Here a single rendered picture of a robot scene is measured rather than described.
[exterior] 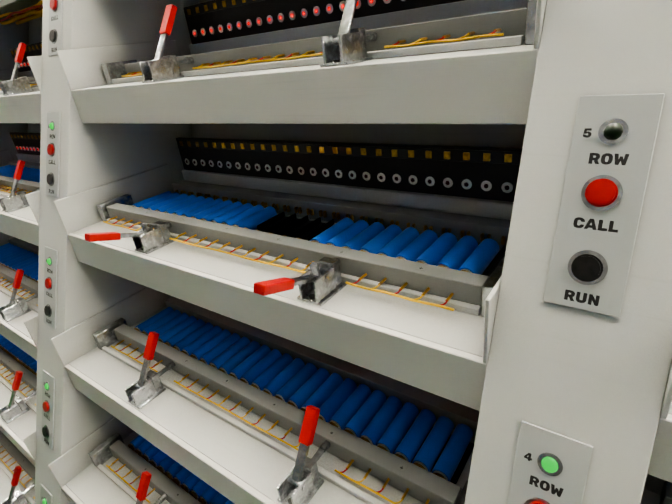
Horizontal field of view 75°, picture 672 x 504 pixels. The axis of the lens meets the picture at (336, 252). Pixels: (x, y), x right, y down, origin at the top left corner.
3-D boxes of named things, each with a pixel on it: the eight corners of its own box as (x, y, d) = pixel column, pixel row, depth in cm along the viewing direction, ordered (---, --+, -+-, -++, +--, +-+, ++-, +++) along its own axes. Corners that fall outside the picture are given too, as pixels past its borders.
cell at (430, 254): (457, 250, 44) (430, 279, 39) (440, 247, 45) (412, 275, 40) (457, 233, 43) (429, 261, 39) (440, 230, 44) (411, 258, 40)
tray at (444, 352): (484, 414, 31) (489, 300, 27) (78, 261, 65) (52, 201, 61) (549, 282, 45) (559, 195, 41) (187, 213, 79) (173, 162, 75)
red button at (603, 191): (614, 208, 24) (620, 179, 24) (582, 205, 25) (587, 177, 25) (615, 209, 25) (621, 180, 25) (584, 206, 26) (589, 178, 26)
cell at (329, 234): (355, 232, 51) (322, 256, 46) (342, 230, 52) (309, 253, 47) (354, 218, 50) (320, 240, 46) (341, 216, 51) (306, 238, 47)
